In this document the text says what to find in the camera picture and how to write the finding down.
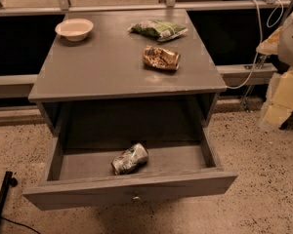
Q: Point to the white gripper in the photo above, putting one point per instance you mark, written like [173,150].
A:
[291,43]

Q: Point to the crushed silver green 7up can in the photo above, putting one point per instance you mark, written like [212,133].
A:
[129,159]

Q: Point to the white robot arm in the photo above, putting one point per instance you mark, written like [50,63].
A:
[280,43]

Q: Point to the crushed brown gold can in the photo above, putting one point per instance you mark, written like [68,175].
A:
[161,58]

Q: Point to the round metal drawer knob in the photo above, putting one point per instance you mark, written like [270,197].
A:
[136,198]

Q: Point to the grey open top drawer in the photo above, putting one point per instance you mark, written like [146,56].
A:
[83,177]

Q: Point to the green chip bag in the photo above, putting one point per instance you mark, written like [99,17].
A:
[158,29]

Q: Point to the grey wooden cabinet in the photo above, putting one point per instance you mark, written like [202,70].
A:
[109,64]

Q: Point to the white bowl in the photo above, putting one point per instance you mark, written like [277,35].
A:
[74,29]

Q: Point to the black stand leg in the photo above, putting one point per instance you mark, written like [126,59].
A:
[8,181]

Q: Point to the grey metal railing frame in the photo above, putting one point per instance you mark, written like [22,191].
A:
[127,4]

